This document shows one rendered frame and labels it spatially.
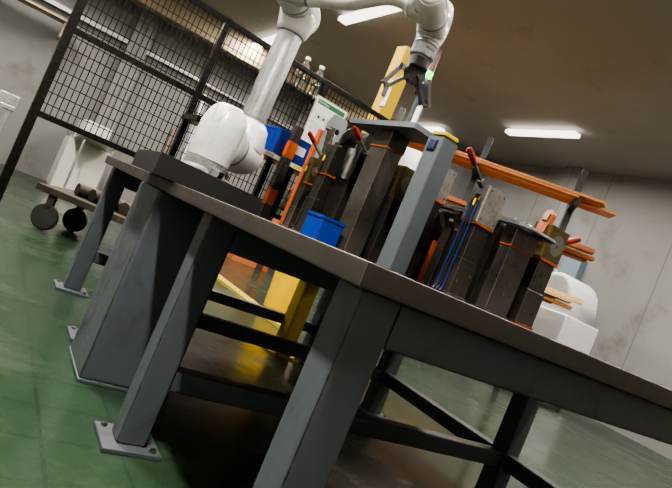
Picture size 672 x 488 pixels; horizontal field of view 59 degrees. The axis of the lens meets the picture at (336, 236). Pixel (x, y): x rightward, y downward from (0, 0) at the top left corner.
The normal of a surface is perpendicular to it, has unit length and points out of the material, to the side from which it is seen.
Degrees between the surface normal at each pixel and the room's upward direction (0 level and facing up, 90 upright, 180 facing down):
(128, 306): 90
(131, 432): 90
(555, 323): 90
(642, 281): 90
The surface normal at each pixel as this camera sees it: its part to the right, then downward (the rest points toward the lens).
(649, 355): -0.79, -0.35
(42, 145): 0.48, 0.18
